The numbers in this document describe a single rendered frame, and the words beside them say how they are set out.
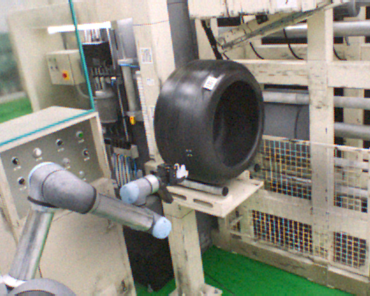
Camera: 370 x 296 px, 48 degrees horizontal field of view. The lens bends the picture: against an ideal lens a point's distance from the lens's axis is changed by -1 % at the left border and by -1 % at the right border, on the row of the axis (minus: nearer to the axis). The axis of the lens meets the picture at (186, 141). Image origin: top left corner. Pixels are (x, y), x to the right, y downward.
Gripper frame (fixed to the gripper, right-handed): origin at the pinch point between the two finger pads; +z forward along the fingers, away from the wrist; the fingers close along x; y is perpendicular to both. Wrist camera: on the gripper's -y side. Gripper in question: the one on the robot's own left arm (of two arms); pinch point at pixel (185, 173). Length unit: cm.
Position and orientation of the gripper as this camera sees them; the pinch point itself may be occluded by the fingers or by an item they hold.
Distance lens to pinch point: 183.4
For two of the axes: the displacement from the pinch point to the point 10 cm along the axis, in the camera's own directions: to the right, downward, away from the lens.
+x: -7.6, -1.3, 6.3
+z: 6.4, -2.3, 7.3
